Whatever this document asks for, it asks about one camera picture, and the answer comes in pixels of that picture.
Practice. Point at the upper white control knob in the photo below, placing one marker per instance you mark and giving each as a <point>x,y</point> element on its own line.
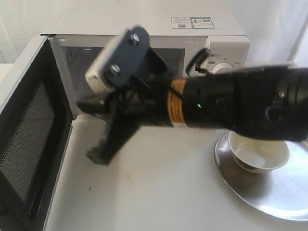
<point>222,68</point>

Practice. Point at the white printed instruction sheet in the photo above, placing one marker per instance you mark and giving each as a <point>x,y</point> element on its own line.
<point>191,23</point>

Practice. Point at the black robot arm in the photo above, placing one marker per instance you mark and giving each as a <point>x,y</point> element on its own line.
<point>263,102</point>

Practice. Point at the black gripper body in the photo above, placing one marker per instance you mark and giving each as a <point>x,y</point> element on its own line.
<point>142,102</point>

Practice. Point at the white microwave oven body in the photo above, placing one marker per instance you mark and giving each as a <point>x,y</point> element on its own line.
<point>77,38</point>

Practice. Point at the cream ceramic bowl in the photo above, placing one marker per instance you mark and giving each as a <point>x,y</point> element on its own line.
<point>258,156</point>

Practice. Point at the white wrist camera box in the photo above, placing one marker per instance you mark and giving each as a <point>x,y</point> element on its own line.
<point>118,61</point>

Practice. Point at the round steel tray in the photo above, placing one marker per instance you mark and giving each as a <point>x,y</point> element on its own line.
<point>281,193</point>

